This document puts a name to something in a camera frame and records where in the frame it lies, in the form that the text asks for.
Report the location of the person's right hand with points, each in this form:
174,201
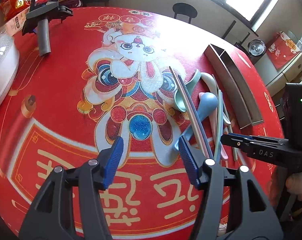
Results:
281,180

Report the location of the stainless steel utensil tray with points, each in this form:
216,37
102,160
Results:
238,91

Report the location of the white spoon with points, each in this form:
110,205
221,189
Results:
212,85

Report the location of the black round stool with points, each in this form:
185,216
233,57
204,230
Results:
186,10

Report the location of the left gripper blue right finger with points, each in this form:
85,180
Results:
192,159

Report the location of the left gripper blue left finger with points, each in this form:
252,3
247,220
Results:
110,159

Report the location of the pink chopstick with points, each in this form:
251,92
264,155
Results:
191,114

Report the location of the green chopstick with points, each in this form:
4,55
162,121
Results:
219,129

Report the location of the light blue spoon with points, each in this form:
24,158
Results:
208,103

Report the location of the electric rice cooker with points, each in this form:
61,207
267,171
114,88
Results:
254,51

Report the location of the blue chopstick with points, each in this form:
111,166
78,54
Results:
197,114

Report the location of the red printed table mat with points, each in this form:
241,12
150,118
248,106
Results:
110,74

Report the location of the mint green spoon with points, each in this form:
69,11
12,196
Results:
189,86

